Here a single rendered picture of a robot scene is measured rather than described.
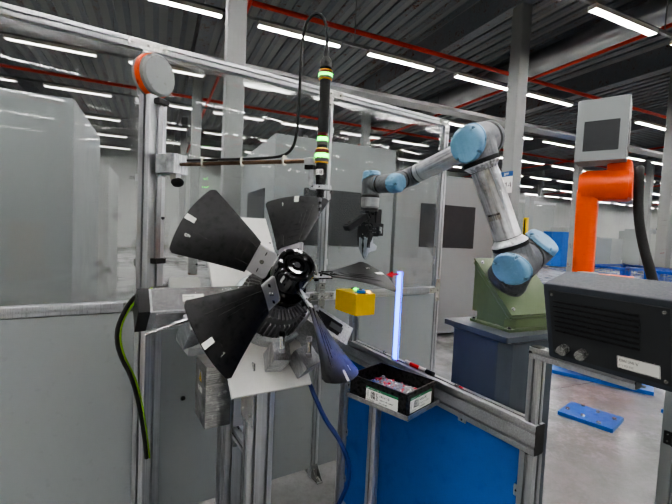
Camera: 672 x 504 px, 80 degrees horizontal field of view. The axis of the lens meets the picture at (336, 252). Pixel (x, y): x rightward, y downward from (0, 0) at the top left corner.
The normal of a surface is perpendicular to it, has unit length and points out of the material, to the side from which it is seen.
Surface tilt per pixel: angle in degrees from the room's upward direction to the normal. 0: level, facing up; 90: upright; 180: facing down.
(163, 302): 50
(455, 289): 90
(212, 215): 75
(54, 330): 90
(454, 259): 90
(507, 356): 90
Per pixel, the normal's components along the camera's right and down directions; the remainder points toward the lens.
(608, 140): -0.62, 0.01
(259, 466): 0.53, 0.07
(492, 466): -0.85, -0.01
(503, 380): -0.33, 0.04
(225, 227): 0.16, -0.10
